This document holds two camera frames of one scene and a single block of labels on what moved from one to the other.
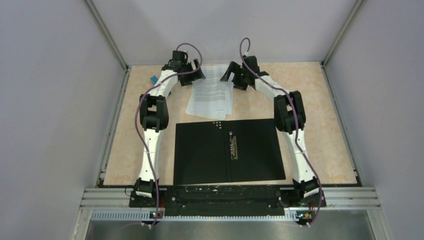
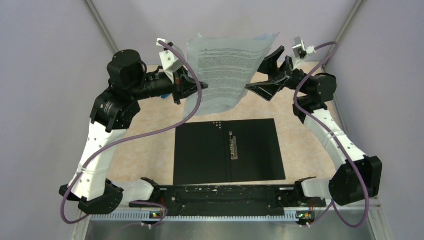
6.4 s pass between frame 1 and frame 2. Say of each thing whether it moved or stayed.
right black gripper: moved
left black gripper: moved
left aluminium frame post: stayed
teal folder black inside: stayed
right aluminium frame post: stayed
